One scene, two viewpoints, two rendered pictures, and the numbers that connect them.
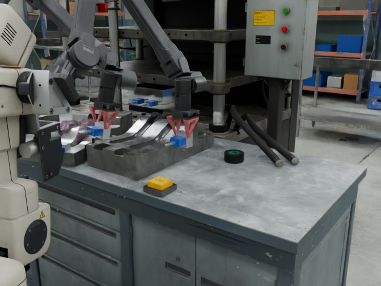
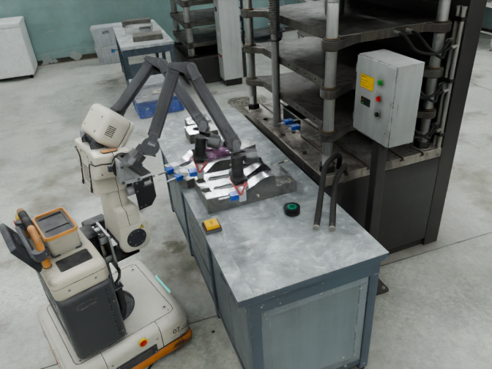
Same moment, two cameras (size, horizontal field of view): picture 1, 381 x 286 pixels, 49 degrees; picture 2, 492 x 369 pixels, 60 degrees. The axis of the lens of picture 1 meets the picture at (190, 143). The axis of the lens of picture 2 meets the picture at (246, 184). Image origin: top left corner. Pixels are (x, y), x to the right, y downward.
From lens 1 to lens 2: 1.23 m
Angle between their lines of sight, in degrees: 35
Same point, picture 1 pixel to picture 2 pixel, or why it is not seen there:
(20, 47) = (120, 136)
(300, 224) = (257, 289)
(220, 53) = (326, 107)
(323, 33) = not seen: outside the picture
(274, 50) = (371, 114)
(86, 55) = (149, 148)
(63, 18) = (178, 91)
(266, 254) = not seen: hidden behind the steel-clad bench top
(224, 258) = not seen: hidden behind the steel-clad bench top
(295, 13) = (386, 86)
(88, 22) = (159, 121)
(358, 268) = (446, 321)
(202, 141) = (282, 187)
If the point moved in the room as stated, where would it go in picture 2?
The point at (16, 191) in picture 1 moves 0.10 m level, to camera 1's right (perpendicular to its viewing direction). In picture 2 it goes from (120, 214) to (135, 220)
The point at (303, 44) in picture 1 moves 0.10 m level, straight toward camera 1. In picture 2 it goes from (392, 116) to (380, 123)
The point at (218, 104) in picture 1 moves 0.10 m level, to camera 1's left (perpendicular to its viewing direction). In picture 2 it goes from (324, 149) to (309, 146)
